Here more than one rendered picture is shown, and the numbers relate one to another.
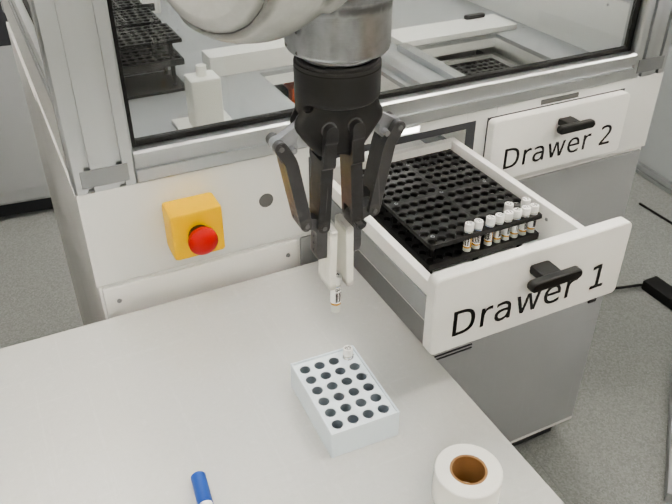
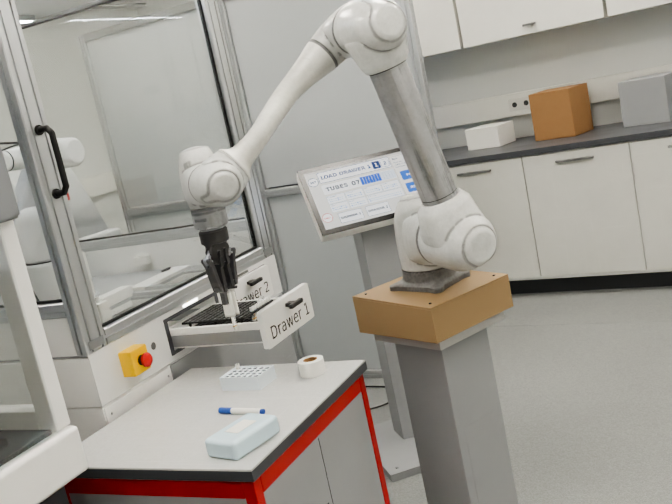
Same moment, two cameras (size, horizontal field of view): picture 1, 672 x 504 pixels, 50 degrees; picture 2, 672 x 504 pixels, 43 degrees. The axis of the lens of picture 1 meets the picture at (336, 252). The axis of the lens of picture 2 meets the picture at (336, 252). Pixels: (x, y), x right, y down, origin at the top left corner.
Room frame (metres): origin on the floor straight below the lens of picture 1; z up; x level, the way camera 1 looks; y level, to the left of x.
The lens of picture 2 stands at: (-1.33, 1.07, 1.49)
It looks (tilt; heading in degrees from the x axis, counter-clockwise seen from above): 11 degrees down; 323
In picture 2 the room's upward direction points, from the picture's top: 12 degrees counter-clockwise
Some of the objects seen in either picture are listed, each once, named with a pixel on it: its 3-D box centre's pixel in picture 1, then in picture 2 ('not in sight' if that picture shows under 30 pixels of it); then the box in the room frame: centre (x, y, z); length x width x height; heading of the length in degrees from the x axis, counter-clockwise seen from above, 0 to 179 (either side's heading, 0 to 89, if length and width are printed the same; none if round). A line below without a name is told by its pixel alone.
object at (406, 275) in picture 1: (435, 211); (228, 322); (0.90, -0.14, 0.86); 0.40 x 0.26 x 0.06; 26
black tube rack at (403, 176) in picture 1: (439, 211); (230, 320); (0.89, -0.15, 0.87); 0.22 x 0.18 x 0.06; 26
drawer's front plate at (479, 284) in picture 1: (529, 283); (286, 314); (0.71, -0.24, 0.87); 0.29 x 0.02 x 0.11; 116
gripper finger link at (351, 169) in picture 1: (351, 169); (225, 268); (0.61, -0.01, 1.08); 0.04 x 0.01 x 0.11; 24
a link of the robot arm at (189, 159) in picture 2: not in sight; (201, 176); (0.59, 0.00, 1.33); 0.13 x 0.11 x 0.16; 163
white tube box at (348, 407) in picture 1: (342, 398); (248, 377); (0.61, -0.01, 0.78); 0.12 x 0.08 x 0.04; 24
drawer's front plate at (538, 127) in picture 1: (557, 135); (248, 291); (1.14, -0.38, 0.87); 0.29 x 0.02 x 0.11; 116
